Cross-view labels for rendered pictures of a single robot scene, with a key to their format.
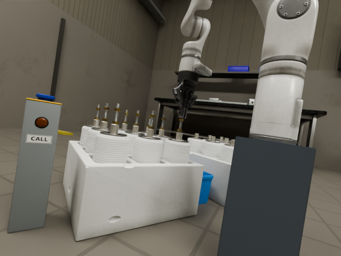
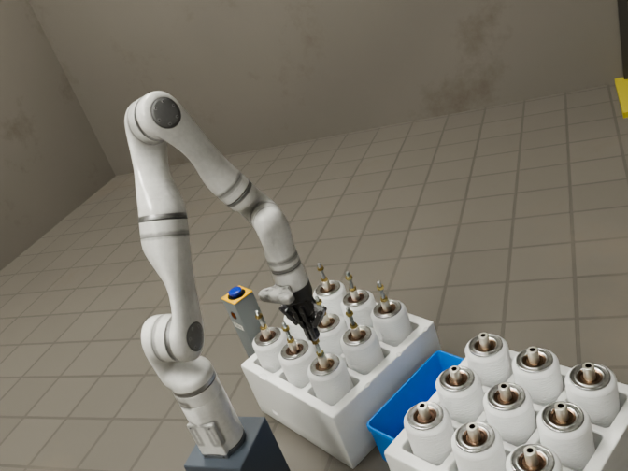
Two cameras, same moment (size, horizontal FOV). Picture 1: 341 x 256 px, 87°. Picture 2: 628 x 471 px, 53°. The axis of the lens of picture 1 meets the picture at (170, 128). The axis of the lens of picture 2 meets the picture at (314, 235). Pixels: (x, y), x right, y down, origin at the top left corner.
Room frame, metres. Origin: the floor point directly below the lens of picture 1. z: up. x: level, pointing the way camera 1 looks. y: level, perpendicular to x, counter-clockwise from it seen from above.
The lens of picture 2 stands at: (0.77, -1.27, 1.21)
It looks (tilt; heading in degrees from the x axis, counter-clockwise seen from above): 27 degrees down; 92
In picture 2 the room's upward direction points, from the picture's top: 20 degrees counter-clockwise
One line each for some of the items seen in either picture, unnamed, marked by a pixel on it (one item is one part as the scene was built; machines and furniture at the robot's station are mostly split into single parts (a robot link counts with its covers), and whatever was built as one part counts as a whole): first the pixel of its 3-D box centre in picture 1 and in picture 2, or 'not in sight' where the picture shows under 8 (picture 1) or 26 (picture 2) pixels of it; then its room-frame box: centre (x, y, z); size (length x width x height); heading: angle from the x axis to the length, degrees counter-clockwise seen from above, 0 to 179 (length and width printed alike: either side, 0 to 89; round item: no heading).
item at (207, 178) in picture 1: (181, 178); (424, 409); (0.85, -0.09, 0.06); 0.30 x 0.11 x 0.12; 36
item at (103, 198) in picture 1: (128, 174); (343, 368); (0.68, 0.13, 0.09); 0.39 x 0.39 x 0.18; 35
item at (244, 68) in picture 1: (238, 71); not in sight; (3.30, -1.07, 1.48); 0.36 x 0.25 x 0.12; 64
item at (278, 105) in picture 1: (275, 104); (209, 411); (0.42, -0.23, 0.39); 0.09 x 0.09 x 0.17; 64
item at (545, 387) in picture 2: not in sight; (540, 392); (1.09, -0.25, 0.16); 0.10 x 0.10 x 0.18
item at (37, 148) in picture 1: (36, 162); (255, 336); (0.45, 0.32, 0.16); 0.07 x 0.07 x 0.31; 35
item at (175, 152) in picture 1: (174, 165); (335, 392); (0.65, -0.04, 0.16); 0.10 x 0.10 x 0.18
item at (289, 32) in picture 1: (286, 35); (178, 353); (0.41, -0.23, 0.54); 0.09 x 0.09 x 0.17; 64
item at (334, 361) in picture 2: (178, 140); (324, 364); (0.65, -0.04, 0.25); 0.08 x 0.08 x 0.01
